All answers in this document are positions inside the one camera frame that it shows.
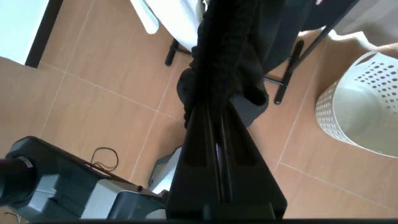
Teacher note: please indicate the white laundry basket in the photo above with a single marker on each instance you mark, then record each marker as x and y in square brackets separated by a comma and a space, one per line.
[357, 118]

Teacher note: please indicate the black garment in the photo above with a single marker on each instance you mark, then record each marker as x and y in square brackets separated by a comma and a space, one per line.
[224, 46]

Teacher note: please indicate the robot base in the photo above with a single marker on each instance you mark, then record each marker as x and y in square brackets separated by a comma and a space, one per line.
[62, 174]

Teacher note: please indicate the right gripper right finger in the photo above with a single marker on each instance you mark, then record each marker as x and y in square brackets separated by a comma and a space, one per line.
[248, 180]

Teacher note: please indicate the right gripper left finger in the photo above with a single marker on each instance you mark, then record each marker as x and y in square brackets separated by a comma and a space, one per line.
[192, 186]

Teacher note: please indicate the white garment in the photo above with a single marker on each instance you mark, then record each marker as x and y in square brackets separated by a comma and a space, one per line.
[177, 18]

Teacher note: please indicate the beige curtain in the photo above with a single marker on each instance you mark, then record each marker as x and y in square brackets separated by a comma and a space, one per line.
[379, 15]

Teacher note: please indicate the black clothes rack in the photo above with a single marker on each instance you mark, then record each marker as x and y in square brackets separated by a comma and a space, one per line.
[287, 77]

